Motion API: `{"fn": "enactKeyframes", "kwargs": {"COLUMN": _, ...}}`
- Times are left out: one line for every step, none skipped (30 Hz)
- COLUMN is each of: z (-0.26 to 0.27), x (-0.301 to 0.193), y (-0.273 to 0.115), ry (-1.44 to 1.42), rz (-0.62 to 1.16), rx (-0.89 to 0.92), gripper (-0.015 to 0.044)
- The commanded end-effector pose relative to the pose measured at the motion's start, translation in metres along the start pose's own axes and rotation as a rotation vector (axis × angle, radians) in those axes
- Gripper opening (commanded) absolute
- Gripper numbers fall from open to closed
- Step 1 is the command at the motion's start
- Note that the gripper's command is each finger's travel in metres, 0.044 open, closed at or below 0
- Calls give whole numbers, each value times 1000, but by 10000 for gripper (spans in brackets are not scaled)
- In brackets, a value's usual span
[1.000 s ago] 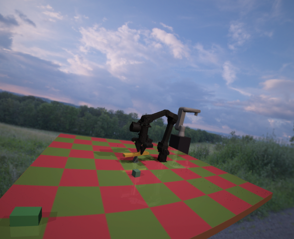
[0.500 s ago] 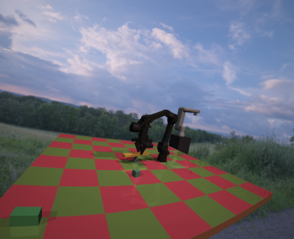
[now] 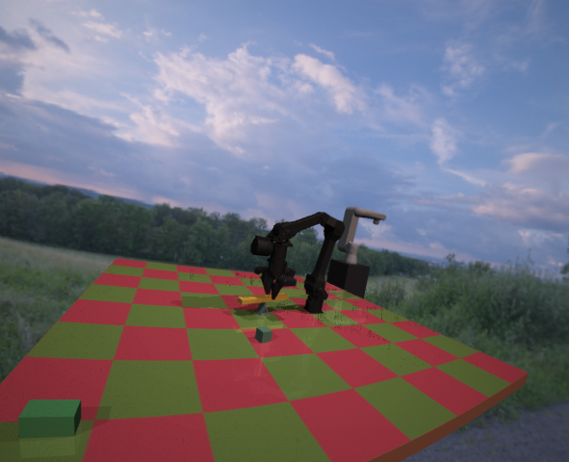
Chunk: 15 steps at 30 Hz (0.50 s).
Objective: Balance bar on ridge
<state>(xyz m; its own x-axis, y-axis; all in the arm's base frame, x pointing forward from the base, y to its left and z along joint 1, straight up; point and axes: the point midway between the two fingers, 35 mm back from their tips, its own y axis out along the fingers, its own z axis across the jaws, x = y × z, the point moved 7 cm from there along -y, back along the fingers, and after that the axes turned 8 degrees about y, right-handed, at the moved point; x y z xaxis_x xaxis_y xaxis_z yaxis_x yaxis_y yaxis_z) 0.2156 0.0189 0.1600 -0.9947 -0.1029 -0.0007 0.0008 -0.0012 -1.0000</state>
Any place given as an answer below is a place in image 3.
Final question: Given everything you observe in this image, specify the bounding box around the orange bar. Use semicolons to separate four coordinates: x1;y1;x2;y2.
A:
237;293;289;305

